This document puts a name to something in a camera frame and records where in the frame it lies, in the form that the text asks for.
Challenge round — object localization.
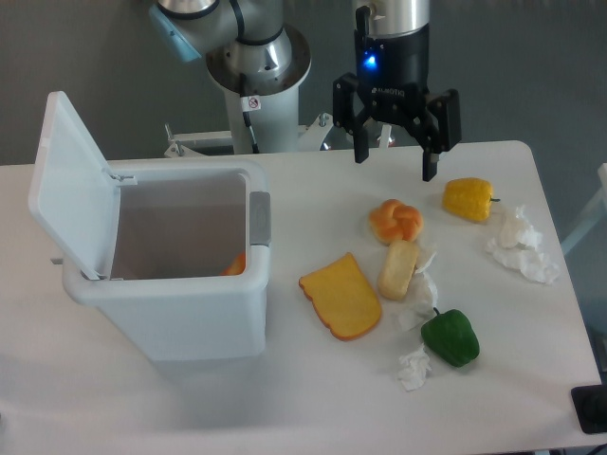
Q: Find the crumpled tissue beside bun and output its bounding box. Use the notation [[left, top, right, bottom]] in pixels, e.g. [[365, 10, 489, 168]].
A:
[[397, 245, 438, 331]]

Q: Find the white trash can lid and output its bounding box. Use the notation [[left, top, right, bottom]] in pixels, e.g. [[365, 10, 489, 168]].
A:
[[28, 91, 138, 281]]

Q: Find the small crumpled white tissue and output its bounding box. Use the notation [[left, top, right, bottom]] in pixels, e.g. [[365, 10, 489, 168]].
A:
[[396, 344, 432, 391]]

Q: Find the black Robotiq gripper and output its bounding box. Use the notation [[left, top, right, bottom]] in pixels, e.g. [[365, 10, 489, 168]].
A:
[[333, 6, 461, 182]]

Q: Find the green bell pepper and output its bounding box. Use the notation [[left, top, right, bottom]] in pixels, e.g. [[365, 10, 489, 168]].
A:
[[420, 308, 480, 368]]

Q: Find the pale oblong bread bun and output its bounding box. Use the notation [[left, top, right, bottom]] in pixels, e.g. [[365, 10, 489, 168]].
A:
[[377, 240, 419, 300]]

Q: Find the black device at table edge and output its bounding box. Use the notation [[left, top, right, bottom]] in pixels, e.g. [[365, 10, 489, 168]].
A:
[[571, 385, 606, 434]]

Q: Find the round knotted bread roll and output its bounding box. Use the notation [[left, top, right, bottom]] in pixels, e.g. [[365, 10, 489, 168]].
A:
[[368, 199, 424, 245]]

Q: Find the yellow bell pepper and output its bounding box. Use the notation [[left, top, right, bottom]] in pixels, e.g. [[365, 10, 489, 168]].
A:
[[441, 177, 501, 222]]

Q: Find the white plastic trash can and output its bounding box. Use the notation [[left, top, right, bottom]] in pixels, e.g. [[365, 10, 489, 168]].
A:
[[63, 157, 271, 361]]

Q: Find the yellow toast bread slice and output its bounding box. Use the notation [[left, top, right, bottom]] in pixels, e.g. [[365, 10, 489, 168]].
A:
[[299, 252, 382, 341]]

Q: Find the orange item inside trash can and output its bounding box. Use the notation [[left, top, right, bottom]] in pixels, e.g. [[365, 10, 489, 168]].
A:
[[221, 252, 247, 276]]

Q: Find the white metal robot base frame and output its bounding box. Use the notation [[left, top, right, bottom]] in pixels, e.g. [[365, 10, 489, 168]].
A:
[[163, 112, 399, 158]]

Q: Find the large crumpled white tissue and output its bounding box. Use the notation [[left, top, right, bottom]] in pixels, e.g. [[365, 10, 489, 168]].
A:
[[485, 206, 560, 284]]

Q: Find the white furniture edge at right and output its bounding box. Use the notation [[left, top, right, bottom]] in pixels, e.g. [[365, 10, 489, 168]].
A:
[[561, 163, 606, 256]]

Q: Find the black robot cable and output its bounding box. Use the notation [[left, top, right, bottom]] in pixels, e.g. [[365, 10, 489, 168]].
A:
[[239, 73, 261, 155]]

